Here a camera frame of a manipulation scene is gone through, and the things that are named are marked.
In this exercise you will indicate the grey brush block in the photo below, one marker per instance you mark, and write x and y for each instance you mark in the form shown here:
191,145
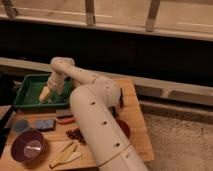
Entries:
63,113

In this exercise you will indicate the black marker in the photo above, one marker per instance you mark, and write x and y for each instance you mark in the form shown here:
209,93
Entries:
121,100

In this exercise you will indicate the blue round lid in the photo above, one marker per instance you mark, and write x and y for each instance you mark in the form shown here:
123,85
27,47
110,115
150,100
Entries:
21,126

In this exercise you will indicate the green plastic tray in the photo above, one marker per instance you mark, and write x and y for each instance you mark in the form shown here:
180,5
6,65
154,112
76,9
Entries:
28,95

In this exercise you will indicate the blue sponge block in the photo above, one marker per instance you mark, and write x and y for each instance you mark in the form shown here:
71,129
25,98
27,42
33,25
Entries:
45,124

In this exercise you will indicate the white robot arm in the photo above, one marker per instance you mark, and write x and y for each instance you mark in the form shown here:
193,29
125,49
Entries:
90,103

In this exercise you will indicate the orange bowl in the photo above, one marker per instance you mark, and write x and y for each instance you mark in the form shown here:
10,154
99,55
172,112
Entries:
125,128

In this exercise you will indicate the wooden cutting board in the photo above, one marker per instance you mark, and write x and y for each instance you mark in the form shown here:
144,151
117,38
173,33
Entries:
56,140

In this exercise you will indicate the metal fork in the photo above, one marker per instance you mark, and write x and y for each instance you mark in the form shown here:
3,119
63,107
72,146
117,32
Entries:
47,101

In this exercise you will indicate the yellow wooden spatula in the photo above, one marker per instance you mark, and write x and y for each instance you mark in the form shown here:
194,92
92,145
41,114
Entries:
67,154

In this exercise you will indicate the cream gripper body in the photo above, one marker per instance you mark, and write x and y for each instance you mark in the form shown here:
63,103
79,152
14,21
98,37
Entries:
46,92

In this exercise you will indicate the pile of brown beans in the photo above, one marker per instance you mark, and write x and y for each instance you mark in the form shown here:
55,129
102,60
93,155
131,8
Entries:
75,134

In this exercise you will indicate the purple bowl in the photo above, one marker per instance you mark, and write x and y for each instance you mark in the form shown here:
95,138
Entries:
27,146

